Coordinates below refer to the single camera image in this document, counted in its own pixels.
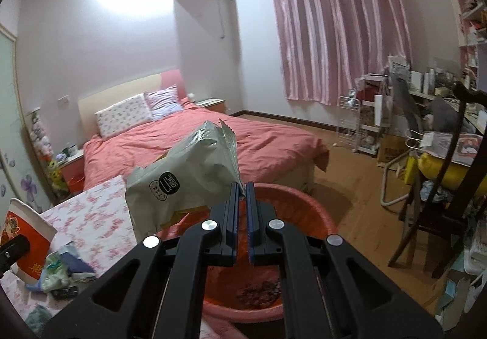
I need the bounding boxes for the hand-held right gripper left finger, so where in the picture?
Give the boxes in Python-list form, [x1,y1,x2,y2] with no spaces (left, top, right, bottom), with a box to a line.
[41,182,240,339]

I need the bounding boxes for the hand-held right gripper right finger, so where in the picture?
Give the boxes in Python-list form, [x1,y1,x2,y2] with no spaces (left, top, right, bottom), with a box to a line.
[245,181,446,339]

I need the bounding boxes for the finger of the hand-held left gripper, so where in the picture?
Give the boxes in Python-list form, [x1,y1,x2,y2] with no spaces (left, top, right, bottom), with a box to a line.
[0,236,30,276]

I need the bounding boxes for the red and white paper cup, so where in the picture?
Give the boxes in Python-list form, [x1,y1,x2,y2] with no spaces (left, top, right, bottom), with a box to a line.
[0,197,58,281]

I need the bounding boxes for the orange plastic basket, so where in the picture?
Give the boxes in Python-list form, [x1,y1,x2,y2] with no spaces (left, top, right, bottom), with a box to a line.
[154,182,338,324]

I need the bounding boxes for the grey-green snack bag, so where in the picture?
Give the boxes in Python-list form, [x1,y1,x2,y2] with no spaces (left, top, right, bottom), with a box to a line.
[125,119,241,239]

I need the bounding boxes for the crumpled blue wrapper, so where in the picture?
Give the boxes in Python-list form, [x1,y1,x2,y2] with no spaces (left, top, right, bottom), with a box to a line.
[61,244,96,281]

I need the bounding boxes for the small black packet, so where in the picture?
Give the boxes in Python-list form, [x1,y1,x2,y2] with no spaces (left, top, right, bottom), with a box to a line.
[49,286,79,300]

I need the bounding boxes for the bed with pink duvet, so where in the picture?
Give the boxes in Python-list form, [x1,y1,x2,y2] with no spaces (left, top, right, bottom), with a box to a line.
[78,69,330,195]

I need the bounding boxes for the teal crumpled wrapper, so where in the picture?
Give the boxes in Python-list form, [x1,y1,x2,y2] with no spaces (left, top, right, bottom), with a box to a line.
[25,305,53,337]

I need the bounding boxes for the yellow plush toy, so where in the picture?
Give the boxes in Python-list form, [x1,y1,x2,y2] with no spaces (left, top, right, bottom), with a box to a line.
[47,158,69,197]

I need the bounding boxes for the pink floral tablecloth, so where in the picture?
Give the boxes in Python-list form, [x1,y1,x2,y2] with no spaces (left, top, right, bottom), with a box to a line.
[0,175,236,339]

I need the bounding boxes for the orange bedside table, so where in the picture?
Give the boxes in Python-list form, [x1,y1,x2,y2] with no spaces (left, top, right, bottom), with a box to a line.
[57,149,85,195]

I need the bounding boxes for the wooden bedside table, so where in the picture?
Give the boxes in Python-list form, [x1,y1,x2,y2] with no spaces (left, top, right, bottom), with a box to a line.
[196,97,227,115]

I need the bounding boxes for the hanging plush toys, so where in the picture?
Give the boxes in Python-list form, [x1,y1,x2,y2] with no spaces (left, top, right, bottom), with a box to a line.
[30,109,54,161]

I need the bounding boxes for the wardrobe with flower doors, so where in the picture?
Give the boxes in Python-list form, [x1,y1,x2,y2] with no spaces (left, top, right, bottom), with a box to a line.
[0,25,52,218]

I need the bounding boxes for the pink striped pillow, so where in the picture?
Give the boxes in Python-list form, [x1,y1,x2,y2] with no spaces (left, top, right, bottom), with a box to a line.
[145,84,184,120]

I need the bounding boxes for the white trolley cart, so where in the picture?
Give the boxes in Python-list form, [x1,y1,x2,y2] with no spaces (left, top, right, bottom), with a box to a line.
[358,74,389,155]

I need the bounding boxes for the white floral pillow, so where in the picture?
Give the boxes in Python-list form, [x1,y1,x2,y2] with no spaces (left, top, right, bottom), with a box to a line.
[95,93,153,140]

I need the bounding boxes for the cardboard box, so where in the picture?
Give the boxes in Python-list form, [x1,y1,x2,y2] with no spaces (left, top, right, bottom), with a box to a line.
[377,134,406,168]

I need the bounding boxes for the white paper bag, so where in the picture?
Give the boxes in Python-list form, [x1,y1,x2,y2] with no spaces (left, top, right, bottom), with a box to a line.
[374,93,393,127]

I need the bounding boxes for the yellow cushion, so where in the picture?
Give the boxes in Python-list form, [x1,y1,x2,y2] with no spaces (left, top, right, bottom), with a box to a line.
[405,154,476,197]

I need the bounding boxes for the white pipe cover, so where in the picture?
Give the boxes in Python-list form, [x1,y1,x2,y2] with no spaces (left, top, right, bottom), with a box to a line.
[219,0,235,39]

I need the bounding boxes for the printed magazine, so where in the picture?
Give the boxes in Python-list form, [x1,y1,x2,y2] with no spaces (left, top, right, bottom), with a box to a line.
[422,131,484,165]

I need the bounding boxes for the pink curtain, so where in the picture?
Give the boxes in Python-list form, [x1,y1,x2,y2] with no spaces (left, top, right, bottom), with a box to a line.
[264,0,413,106]

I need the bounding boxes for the dark wooden chair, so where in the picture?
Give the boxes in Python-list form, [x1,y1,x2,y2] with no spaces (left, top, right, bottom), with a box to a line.
[388,81,487,279]

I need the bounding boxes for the pile of paper cartons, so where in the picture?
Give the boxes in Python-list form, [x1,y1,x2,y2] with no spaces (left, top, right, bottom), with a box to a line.
[434,240,487,329]

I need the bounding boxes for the cluttered desk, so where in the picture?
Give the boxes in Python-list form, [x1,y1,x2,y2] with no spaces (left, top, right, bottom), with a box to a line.
[409,67,487,123]

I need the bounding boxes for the white bookshelf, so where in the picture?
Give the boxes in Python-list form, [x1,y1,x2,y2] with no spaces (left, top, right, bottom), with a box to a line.
[451,0,487,92]

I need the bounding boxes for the white wire rack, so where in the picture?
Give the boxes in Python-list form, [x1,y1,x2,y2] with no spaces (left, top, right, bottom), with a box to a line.
[337,96,362,153]

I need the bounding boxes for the white tube frame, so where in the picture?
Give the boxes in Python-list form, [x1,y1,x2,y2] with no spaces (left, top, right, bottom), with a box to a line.
[380,149,415,207]

